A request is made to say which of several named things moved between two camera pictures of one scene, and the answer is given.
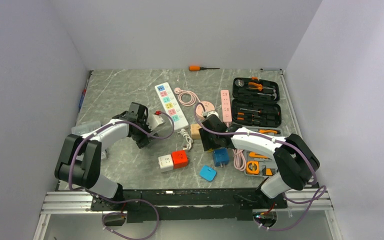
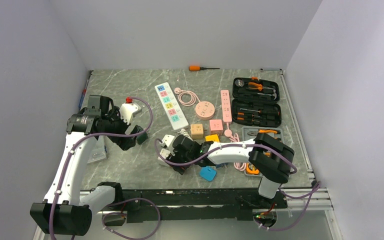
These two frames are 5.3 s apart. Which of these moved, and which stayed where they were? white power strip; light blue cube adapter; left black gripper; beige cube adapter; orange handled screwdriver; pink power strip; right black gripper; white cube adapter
Moved: right black gripper; left black gripper; white cube adapter
Stayed: orange handled screwdriver; beige cube adapter; light blue cube adapter; pink power strip; white power strip
